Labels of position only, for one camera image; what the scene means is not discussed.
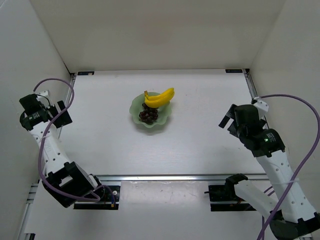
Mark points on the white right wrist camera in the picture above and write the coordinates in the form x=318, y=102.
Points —
x=261, y=106

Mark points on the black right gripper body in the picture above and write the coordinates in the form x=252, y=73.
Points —
x=230, y=119

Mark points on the green scalloped fruit bowl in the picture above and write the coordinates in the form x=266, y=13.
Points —
x=163, y=112

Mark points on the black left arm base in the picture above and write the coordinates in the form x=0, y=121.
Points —
x=109, y=198

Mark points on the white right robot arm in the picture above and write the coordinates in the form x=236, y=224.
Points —
x=290, y=218

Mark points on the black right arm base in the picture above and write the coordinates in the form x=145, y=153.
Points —
x=222, y=200

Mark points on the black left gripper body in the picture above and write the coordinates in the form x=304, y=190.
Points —
x=61, y=115

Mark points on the yellow fake banana bunch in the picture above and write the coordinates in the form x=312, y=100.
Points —
x=160, y=99

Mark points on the dark red fake grapes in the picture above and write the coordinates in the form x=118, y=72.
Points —
x=148, y=115

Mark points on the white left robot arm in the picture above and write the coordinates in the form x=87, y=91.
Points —
x=64, y=179

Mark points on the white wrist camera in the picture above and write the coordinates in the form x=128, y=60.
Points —
x=44, y=94
x=261, y=106

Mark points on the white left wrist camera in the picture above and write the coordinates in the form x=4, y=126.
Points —
x=44, y=94

